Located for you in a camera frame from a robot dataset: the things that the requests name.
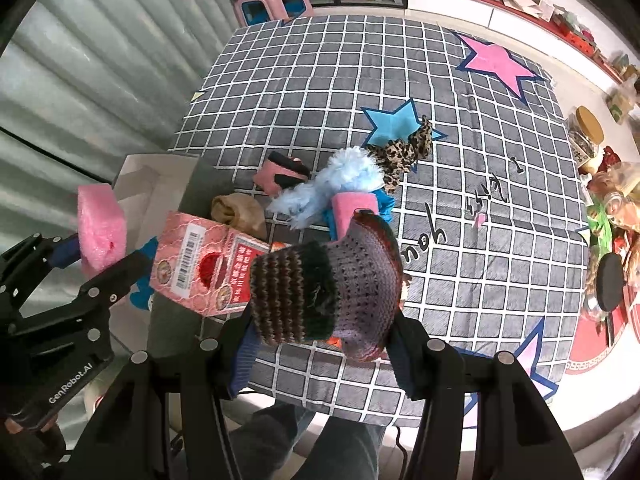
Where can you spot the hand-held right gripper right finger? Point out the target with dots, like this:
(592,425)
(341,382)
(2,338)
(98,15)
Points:
(406,365)

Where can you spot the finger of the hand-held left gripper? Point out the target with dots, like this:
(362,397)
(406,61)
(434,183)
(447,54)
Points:
(115,282)
(67,252)

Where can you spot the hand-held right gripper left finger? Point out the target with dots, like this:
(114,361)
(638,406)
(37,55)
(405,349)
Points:
(244,362)

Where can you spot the pink foam sponge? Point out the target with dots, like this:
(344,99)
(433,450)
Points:
(97,225)
(350,207)

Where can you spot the striped knit hat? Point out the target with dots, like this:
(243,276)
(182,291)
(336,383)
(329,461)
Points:
(325,280)

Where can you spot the leopard print scarf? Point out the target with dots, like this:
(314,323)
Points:
(400,155)

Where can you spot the red patterned cardboard box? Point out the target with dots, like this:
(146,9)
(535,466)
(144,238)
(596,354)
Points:
(200,260)

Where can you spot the person's leg in jeans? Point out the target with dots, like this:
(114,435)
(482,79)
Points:
(310,445)

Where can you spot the beige stocking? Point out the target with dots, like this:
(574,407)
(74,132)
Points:
(235,212)

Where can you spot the pink and blue sock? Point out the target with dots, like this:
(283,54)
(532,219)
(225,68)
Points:
(386,205)

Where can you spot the small pink scrap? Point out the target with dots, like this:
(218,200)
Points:
(480,220)

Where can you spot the pink and black sock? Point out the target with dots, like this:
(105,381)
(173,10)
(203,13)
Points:
(272,177)

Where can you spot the red round mat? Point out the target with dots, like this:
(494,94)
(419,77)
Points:
(595,355)

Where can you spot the light blue fluffy cloth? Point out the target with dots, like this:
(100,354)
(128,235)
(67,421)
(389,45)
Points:
(345,170)

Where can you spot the black round disc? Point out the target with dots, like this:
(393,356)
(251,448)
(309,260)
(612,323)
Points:
(611,282)

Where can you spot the pile of toys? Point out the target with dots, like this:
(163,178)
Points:
(615,200)

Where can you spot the grey checked star blanket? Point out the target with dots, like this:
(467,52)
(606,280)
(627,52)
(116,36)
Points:
(325,85)

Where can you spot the jar with wooden lid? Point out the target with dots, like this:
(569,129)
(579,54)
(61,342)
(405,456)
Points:
(587,130)

